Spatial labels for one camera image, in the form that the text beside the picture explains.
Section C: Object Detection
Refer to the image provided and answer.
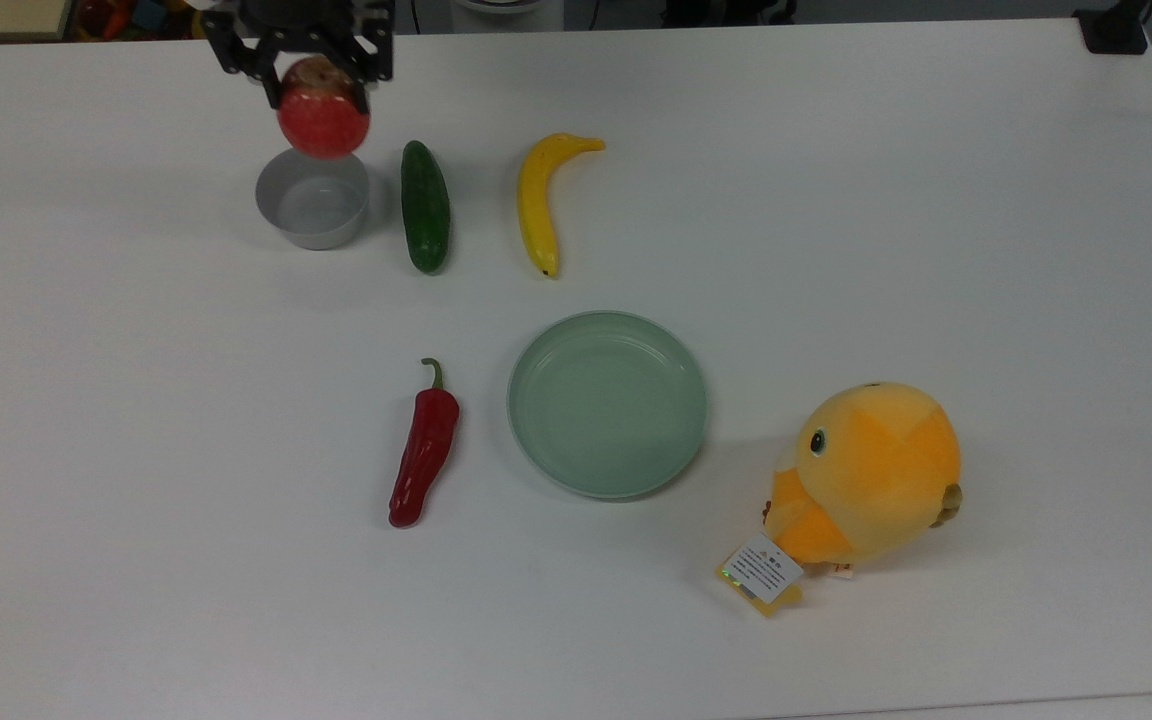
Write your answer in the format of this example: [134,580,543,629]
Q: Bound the pale green plate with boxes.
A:
[506,309,710,502]

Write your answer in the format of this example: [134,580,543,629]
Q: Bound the white plush hang tag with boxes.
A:
[715,532,806,619]

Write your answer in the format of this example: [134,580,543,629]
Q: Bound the colourful toy pile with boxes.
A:
[76,0,203,39]

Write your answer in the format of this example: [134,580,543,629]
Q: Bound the black table clamp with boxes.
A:
[1075,0,1151,56]

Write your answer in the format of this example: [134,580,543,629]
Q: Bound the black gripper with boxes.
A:
[200,0,397,114]

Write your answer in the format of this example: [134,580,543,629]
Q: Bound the green cucumber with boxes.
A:
[399,139,453,276]

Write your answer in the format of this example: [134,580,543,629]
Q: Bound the red chili pepper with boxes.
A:
[387,356,462,530]

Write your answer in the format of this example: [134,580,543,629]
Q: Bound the yellow plush dinosaur toy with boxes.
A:
[762,380,965,581]

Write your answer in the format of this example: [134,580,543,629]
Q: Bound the wooden board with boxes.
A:
[0,0,74,42]

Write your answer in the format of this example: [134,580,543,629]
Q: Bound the small grey bowl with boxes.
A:
[254,147,372,252]

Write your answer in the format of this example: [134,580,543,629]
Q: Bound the yellow banana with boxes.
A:
[516,131,608,280]

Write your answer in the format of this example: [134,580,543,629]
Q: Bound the red apple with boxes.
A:
[276,55,373,160]

